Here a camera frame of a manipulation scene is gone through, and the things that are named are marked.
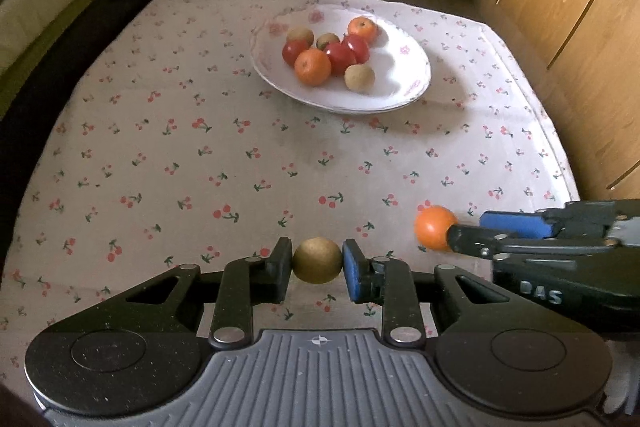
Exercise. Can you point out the brown longan fruit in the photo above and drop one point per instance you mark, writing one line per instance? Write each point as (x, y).
(317, 261)

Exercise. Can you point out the orange tangerine with stem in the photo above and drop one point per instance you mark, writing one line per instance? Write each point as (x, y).
(363, 27)

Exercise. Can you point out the smooth orange tangerine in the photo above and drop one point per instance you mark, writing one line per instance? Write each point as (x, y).
(431, 227)

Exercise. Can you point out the dark brown longan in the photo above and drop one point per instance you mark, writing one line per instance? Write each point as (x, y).
(301, 33)

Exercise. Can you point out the round red tomato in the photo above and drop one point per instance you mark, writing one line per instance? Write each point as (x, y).
(292, 49)

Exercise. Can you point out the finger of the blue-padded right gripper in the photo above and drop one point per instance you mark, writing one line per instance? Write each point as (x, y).
(553, 223)

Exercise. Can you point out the white floral plate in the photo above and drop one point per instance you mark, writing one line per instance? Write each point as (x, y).
(402, 70)

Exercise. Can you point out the red plum tomato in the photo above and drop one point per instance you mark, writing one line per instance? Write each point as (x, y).
(358, 46)
(341, 58)

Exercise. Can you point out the cherry print tablecloth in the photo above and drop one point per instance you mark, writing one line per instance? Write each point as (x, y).
(172, 149)

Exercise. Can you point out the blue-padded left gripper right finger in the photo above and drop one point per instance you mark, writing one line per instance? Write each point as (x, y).
(388, 283)

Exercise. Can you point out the pale longan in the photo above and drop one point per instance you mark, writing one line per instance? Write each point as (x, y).
(359, 78)
(328, 38)

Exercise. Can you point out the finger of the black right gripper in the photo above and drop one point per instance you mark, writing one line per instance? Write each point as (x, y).
(486, 243)

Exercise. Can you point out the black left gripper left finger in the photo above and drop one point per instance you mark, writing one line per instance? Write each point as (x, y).
(246, 283)

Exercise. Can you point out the wooden wardrobe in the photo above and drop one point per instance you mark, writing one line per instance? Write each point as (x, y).
(582, 59)

